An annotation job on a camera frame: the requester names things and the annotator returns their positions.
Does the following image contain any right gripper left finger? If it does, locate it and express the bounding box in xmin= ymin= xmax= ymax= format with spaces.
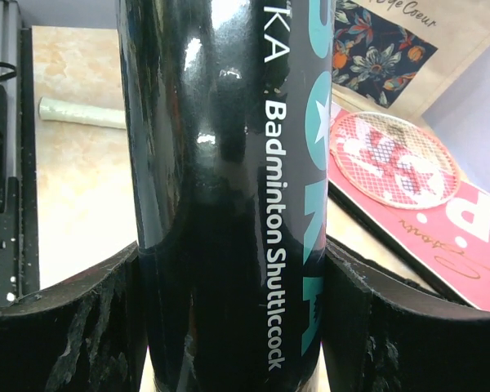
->
xmin=0 ymin=243 xmax=147 ymax=392

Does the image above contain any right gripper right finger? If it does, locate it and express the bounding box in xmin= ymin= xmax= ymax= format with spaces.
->
xmin=323 ymin=238 xmax=490 ymax=391

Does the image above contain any black shuttlecock tube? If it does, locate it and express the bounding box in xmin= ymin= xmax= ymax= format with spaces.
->
xmin=118 ymin=1 xmax=335 ymax=391

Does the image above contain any pink racket cover bag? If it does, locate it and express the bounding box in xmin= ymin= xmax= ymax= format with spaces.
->
xmin=328 ymin=105 xmax=490 ymax=312

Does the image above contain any pink racket on cover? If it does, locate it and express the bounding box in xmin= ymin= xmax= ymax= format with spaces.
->
xmin=330 ymin=112 xmax=461 ymax=210

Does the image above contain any pink racket right side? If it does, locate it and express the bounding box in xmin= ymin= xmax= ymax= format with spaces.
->
xmin=38 ymin=97 xmax=126 ymax=129

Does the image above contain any beige floral tote bag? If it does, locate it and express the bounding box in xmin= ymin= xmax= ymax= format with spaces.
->
xmin=332 ymin=0 xmax=490 ymax=120

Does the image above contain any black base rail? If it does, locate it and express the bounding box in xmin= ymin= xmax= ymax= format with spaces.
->
xmin=0 ymin=24 xmax=40 ymax=306

